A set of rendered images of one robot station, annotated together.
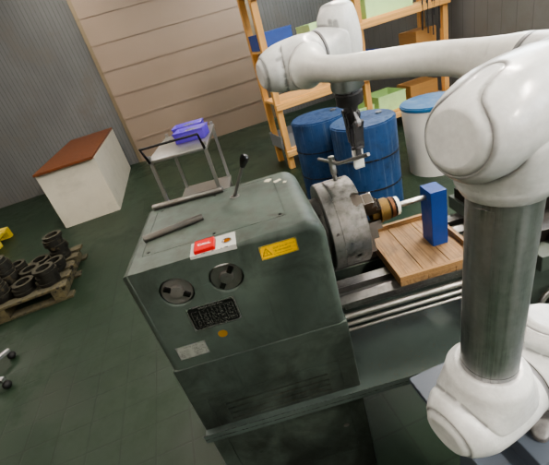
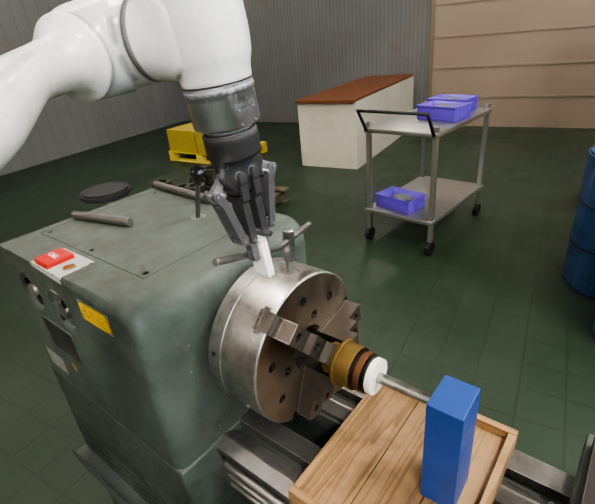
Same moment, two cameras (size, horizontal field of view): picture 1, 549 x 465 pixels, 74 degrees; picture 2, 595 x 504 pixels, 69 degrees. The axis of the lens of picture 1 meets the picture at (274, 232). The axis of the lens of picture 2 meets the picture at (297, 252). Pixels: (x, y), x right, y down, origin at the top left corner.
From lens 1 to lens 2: 98 cm
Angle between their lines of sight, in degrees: 36
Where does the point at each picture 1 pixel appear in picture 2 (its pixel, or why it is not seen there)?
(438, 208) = (439, 441)
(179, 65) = (537, 15)
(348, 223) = (230, 349)
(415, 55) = not seen: outside the picture
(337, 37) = (143, 14)
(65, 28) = not seen: outside the picture
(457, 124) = not seen: outside the picture
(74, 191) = (323, 131)
